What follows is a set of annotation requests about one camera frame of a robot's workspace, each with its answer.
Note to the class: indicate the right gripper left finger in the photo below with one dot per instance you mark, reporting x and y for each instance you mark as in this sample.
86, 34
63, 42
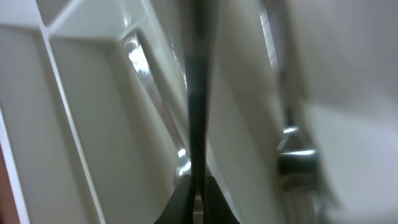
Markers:
179, 209

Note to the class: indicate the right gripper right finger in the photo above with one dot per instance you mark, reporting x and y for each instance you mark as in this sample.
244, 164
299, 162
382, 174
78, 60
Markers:
216, 208

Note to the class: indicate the metal fork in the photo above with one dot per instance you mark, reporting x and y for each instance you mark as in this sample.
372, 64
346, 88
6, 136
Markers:
297, 159

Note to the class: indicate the large metal spoon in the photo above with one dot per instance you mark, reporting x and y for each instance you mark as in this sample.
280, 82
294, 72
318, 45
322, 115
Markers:
198, 19
142, 59

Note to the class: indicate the white plastic cutlery tray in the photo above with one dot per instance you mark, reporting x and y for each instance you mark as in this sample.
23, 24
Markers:
83, 143

